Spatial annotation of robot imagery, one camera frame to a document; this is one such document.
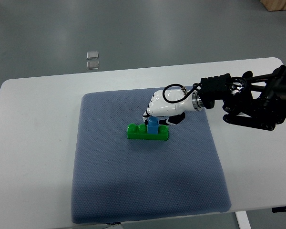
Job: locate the small blue block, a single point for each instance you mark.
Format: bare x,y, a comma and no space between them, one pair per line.
152,125

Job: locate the wooden box corner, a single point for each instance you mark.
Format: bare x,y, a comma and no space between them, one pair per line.
274,5

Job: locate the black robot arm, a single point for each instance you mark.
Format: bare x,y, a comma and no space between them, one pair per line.
252,101

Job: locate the black table control panel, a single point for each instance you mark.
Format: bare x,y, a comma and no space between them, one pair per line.
279,209

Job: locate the blue-grey textured mat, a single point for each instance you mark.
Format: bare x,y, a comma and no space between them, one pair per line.
116,179

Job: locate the upper metal floor plate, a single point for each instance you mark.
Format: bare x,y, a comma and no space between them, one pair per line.
92,55

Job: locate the long green block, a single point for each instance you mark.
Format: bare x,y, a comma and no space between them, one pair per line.
139,132

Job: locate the white table leg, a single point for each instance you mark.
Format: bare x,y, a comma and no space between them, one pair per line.
242,219

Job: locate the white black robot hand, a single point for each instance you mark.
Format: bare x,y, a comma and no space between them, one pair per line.
170,106

